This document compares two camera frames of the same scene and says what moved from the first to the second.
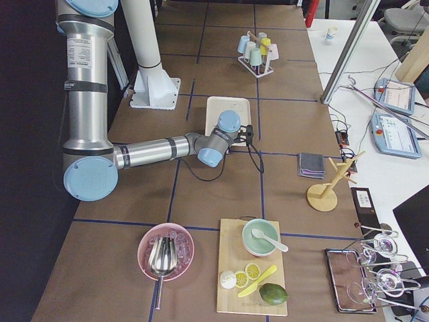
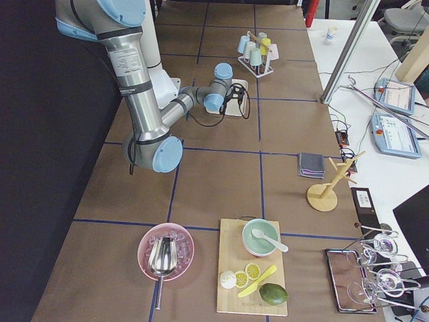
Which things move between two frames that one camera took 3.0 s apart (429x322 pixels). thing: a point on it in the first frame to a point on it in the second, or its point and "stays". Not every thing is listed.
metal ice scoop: x=162 y=261 stays
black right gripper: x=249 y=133 to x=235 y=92
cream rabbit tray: x=215 y=105 to x=236 y=100
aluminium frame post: x=349 y=51 stays
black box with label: x=366 y=212 stays
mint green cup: x=255 y=56 stays
